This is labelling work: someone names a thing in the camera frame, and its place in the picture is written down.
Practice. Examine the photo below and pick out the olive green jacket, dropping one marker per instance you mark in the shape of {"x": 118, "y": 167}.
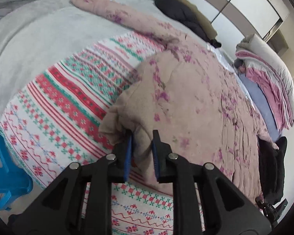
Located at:
{"x": 203, "y": 21}

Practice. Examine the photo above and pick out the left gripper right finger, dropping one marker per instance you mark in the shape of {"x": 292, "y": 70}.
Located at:
{"x": 205, "y": 200}

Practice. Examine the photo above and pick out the blue plastic stool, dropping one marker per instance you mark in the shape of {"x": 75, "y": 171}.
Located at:
{"x": 14, "y": 181}

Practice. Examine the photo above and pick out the white brown sliding wardrobe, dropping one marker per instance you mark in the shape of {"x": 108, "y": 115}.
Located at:
{"x": 235, "y": 19}

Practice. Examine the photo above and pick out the grey bed sheet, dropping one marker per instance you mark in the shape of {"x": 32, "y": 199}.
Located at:
{"x": 41, "y": 33}

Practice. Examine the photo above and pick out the red green patterned blanket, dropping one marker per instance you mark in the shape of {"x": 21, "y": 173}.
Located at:
{"x": 54, "y": 121}

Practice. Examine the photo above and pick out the pink floral padded garment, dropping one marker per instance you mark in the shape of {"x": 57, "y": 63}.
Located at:
{"x": 185, "y": 94}

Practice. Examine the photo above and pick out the white grey pillow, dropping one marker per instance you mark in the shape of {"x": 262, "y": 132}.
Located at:
{"x": 272, "y": 61}

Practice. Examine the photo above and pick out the folded blue blanket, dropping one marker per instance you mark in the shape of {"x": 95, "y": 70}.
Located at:
{"x": 259, "y": 99}

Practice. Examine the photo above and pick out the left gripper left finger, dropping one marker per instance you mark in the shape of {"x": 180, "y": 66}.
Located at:
{"x": 78, "y": 201}

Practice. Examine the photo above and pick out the black puffer jacket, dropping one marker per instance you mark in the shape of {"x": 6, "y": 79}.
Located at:
{"x": 178, "y": 11}

